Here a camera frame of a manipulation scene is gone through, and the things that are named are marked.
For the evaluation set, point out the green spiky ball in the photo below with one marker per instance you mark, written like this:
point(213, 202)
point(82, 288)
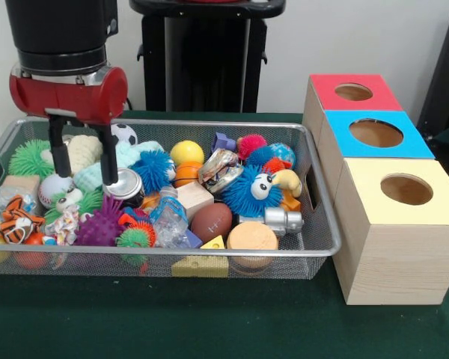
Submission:
point(28, 158)

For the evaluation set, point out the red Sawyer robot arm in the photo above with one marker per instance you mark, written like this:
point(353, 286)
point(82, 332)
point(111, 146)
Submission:
point(60, 30)

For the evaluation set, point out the dark green tablecloth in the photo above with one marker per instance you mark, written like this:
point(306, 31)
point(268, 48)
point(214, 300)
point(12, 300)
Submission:
point(209, 321)

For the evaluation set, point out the cream knit cloth roll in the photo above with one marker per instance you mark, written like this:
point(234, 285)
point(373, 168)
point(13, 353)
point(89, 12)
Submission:
point(84, 153)

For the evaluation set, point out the blue fuzzy monster toy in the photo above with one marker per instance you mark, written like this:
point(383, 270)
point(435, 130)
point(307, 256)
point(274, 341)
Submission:
point(243, 194)

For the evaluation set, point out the purple spiky ball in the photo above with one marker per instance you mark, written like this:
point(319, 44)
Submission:
point(101, 224)

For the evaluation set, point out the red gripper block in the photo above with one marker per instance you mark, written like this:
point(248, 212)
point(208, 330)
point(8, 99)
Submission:
point(67, 97)

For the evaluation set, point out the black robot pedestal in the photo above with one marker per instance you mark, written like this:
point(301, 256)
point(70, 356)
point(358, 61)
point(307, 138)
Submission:
point(209, 60)

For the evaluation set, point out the wooden three-hole box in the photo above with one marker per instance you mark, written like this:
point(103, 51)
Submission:
point(396, 254)

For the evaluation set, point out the brown toy football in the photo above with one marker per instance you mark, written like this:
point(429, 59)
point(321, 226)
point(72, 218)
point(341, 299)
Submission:
point(211, 221)

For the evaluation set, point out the orange tiger plush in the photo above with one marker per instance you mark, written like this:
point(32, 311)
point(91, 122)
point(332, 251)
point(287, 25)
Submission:
point(15, 221)

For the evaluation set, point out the black and white soccer ball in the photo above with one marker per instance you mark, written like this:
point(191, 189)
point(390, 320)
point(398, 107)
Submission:
point(126, 134)

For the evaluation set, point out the yellow ball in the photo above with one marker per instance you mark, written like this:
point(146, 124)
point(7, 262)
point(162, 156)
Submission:
point(187, 152)

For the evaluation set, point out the clear mesh bin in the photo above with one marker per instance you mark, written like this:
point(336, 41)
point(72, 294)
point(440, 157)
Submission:
point(323, 224)

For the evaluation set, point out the mint green knit cloth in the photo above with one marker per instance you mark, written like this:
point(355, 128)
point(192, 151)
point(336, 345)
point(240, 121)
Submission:
point(129, 155)

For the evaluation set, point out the yellow cheese wedge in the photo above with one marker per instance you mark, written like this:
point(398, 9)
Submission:
point(200, 266)

